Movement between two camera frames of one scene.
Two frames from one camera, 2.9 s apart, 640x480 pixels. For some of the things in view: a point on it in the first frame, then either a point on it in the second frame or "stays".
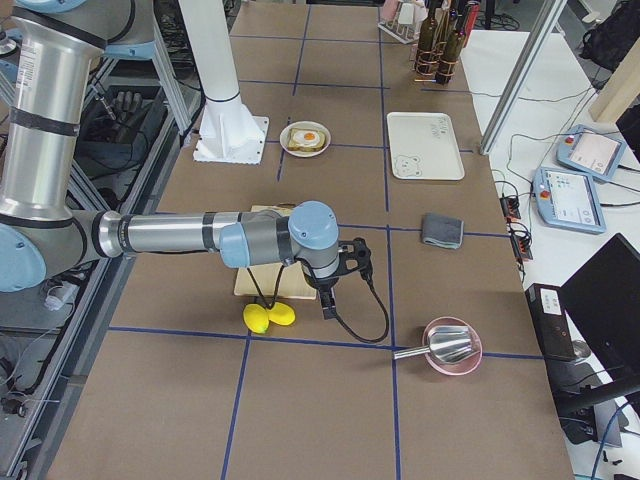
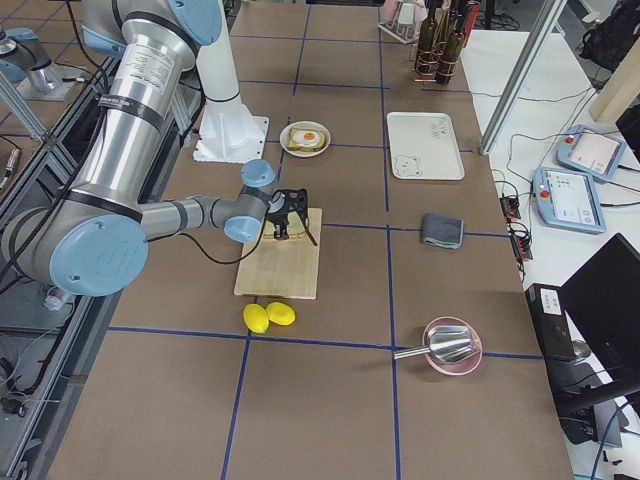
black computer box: x=548 y=309 stays
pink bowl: x=462 y=366 stays
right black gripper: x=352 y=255 -> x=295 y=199
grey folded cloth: x=445 y=231 stays
